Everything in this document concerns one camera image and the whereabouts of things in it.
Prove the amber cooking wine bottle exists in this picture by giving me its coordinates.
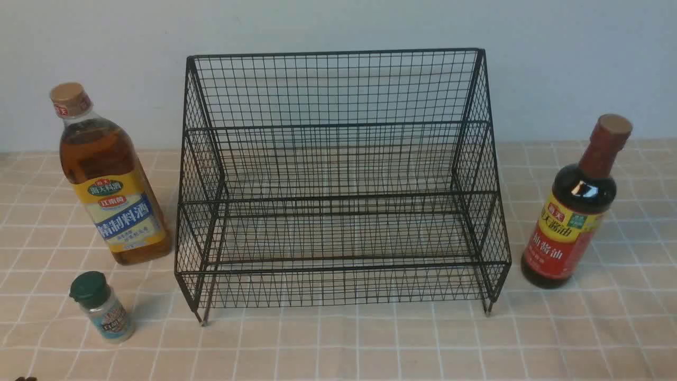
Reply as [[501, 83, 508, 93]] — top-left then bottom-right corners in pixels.
[[49, 82, 172, 265]]

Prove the dark soy sauce bottle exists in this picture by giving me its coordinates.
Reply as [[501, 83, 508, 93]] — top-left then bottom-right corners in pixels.
[[520, 114, 633, 289]]

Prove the small green-capped pepper shaker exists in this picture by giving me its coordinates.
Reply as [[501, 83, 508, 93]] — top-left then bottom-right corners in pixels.
[[69, 271, 135, 343]]

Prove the beige checkered tablecloth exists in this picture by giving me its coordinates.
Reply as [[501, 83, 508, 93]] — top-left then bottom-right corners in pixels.
[[1, 139, 676, 380]]

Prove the black wire mesh shelf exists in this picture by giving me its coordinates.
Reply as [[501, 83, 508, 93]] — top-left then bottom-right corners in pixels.
[[174, 48, 513, 323]]

